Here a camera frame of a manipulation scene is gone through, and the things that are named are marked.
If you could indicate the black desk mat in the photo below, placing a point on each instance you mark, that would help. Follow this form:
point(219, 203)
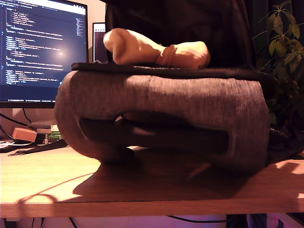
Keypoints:
point(7, 149)

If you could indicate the brown cardboard block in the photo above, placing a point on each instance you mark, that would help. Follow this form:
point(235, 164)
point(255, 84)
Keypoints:
point(23, 134)

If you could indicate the green leafy houseplant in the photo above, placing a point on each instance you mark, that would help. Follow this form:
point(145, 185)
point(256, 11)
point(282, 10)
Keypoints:
point(285, 47)

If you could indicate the monitor with dark code screen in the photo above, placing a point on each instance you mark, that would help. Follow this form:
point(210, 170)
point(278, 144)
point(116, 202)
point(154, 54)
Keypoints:
point(35, 47)

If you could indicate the monitor with white screen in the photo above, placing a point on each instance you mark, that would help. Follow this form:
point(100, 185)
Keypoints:
point(98, 47)

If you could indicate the dark green box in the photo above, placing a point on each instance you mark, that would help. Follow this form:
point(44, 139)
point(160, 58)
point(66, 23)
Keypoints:
point(55, 137)

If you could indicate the white and green box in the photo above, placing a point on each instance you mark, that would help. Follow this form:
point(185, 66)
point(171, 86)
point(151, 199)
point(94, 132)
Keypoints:
point(55, 130)

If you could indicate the grey fabric backpack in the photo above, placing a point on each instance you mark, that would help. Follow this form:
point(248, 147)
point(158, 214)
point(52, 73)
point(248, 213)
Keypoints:
point(190, 95)

